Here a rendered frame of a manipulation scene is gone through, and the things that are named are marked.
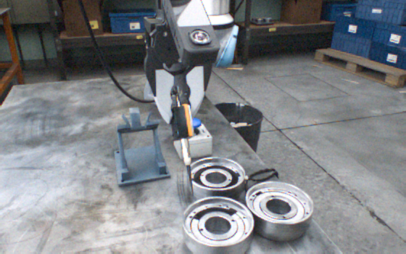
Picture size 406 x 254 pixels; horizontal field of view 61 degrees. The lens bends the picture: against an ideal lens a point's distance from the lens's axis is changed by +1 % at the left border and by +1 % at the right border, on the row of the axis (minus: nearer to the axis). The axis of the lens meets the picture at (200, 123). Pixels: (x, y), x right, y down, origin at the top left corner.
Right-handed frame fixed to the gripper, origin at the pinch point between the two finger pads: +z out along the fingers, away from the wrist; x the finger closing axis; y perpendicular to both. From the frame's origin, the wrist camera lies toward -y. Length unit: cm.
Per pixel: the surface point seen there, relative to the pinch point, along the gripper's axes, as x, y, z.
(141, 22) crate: -41, 347, 42
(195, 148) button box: -6.5, 14.3, 14.7
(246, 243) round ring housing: -5.5, -14.1, 14.0
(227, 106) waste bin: -59, 127, 57
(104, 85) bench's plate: 10, 69, 17
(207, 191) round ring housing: -3.8, -2.1, 13.5
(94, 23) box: 9, 346, 41
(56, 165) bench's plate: 21.9, 20.0, 17.1
